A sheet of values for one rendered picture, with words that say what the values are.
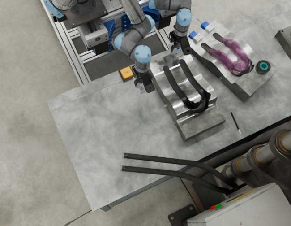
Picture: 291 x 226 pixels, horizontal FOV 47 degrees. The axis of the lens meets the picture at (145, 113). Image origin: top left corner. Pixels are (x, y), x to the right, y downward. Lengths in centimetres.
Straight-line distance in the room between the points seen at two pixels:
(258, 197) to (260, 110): 93
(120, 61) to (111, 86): 76
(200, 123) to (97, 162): 62
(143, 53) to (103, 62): 124
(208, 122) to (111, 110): 56
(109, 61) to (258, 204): 185
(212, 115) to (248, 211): 82
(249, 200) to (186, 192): 148
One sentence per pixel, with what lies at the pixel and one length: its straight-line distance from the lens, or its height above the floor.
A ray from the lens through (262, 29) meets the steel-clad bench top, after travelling 235.
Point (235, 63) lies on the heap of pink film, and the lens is 206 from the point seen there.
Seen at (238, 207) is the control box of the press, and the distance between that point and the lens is 123.
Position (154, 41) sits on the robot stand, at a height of 21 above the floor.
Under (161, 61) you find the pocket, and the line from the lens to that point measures 201.
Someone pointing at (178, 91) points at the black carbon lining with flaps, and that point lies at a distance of 191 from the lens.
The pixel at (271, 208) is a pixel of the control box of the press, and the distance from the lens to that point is 127.
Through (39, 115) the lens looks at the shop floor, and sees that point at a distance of 289.
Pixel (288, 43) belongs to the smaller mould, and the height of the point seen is 87.
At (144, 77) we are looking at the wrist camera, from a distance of 169.
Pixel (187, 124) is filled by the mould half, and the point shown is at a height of 86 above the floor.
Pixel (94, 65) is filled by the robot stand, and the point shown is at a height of 21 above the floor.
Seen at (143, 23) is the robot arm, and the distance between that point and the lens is 162.
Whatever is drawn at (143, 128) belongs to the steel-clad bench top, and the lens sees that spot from 192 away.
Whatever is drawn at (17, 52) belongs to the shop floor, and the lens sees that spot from 319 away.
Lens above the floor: 264
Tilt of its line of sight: 71 degrees down
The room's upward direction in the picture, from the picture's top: 7 degrees clockwise
